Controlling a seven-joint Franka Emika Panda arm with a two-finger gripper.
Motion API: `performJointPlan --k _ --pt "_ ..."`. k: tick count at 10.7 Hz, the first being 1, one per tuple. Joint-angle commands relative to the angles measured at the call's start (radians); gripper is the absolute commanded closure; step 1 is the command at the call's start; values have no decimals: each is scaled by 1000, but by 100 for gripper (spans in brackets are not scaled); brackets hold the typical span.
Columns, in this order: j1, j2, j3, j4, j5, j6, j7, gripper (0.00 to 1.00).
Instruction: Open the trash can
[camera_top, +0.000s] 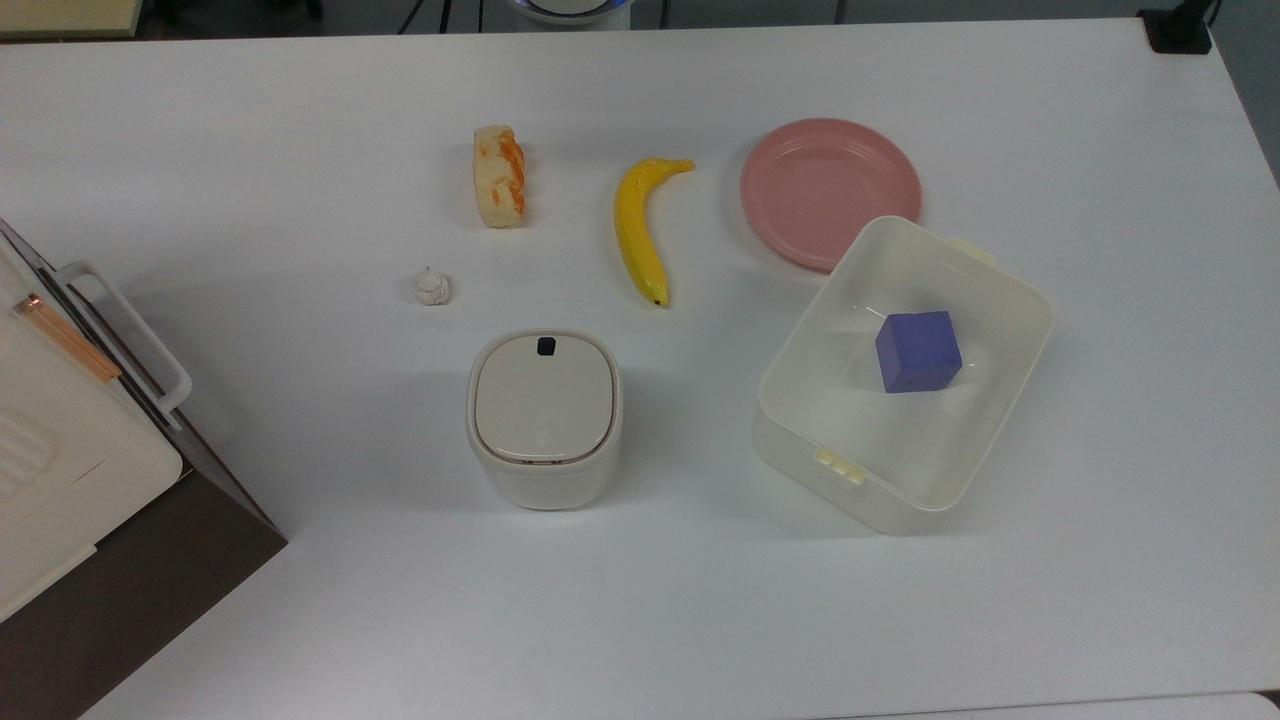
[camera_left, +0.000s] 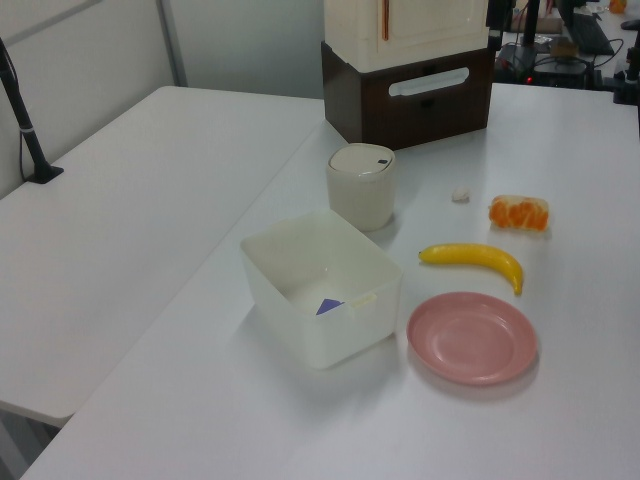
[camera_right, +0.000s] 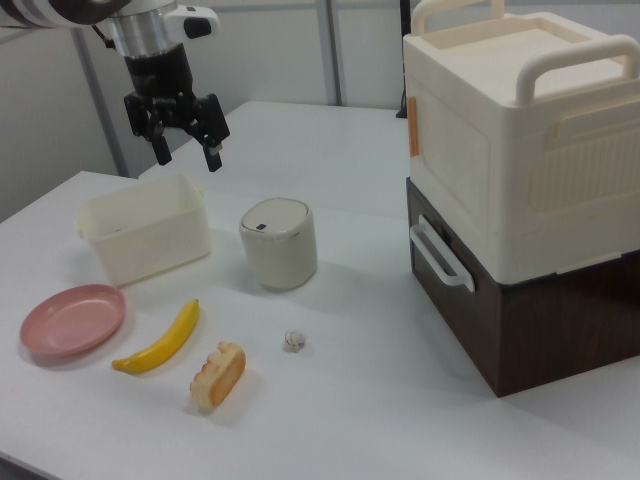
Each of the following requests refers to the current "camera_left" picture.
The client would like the peeled orange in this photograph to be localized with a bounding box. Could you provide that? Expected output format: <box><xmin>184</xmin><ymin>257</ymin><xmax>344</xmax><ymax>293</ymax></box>
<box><xmin>487</xmin><ymin>194</ymin><xmax>552</xmax><ymax>235</ymax></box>

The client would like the black clamped stand pole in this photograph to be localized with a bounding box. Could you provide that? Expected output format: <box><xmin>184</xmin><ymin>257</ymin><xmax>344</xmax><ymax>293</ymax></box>
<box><xmin>0</xmin><ymin>36</ymin><xmax>66</xmax><ymax>186</ymax></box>

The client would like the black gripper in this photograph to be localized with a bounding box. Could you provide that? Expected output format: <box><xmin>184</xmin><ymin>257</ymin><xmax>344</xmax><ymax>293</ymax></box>
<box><xmin>486</xmin><ymin>0</ymin><xmax>516</xmax><ymax>52</ymax></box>

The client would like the purple card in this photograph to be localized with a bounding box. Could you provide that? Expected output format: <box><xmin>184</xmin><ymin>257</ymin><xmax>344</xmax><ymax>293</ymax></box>
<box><xmin>315</xmin><ymin>297</ymin><xmax>348</xmax><ymax>318</ymax></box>

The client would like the yellow banana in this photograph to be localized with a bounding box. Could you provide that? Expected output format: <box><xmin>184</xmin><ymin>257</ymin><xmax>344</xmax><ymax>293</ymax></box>
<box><xmin>418</xmin><ymin>242</ymin><xmax>525</xmax><ymax>297</ymax></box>

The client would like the pink round plate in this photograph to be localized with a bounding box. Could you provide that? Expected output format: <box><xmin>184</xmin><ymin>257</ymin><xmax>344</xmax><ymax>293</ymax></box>
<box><xmin>405</xmin><ymin>291</ymin><xmax>540</xmax><ymax>388</ymax></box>

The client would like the grey partition post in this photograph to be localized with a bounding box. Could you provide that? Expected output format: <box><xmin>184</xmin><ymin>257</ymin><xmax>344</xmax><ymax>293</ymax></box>
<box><xmin>156</xmin><ymin>0</ymin><xmax>189</xmax><ymax>88</ymax></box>

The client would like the black keyboard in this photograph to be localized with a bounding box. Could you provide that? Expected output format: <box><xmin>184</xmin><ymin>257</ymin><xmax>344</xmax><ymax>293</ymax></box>
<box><xmin>568</xmin><ymin>11</ymin><xmax>616</xmax><ymax>56</ymax></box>

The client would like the cream cabinet box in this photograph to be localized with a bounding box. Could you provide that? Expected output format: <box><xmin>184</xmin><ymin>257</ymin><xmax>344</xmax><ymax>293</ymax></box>
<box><xmin>323</xmin><ymin>0</ymin><xmax>489</xmax><ymax>72</ymax></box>

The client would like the white plastic storage box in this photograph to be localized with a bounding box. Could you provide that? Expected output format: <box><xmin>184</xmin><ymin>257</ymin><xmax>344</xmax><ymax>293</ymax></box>
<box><xmin>239</xmin><ymin>208</ymin><xmax>405</xmax><ymax>372</ymax></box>

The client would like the beige trash can lid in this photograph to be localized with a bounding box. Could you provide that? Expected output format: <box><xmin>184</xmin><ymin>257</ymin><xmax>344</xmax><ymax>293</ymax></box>
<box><xmin>328</xmin><ymin>143</ymin><xmax>394</xmax><ymax>177</ymax></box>

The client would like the brown drawer box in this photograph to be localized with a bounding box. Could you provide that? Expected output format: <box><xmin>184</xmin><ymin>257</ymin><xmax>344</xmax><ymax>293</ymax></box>
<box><xmin>320</xmin><ymin>39</ymin><xmax>496</xmax><ymax>152</ymax></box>

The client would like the black clamp device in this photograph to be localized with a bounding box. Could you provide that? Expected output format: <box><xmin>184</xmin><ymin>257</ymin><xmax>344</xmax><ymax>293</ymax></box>
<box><xmin>610</xmin><ymin>43</ymin><xmax>640</xmax><ymax>106</ymax></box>

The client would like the black monitor stand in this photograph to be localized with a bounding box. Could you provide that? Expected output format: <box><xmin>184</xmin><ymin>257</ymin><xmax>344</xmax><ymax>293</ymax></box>
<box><xmin>499</xmin><ymin>0</ymin><xmax>592</xmax><ymax>87</ymax></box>

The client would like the beige small trash can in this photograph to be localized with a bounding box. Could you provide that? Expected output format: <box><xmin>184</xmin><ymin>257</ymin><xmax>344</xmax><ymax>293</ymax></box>
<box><xmin>326</xmin><ymin>142</ymin><xmax>397</xmax><ymax>233</ymax></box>

